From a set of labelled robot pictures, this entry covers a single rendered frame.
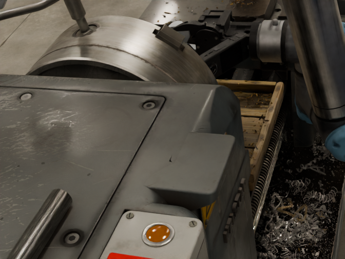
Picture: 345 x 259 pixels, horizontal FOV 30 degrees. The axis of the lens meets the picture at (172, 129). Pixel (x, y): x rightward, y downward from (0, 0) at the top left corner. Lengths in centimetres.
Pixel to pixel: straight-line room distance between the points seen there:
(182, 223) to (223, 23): 66
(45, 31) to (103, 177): 329
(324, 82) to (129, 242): 54
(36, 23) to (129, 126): 335
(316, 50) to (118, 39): 29
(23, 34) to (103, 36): 301
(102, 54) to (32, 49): 286
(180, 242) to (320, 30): 49
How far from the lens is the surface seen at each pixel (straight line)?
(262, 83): 138
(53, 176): 66
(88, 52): 90
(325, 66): 100
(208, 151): 64
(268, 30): 115
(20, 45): 381
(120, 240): 57
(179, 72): 91
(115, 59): 88
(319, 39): 97
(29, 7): 92
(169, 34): 99
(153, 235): 56
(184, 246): 55
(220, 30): 117
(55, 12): 411
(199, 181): 61
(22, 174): 68
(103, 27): 95
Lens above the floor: 165
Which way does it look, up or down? 36 degrees down
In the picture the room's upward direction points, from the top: 10 degrees counter-clockwise
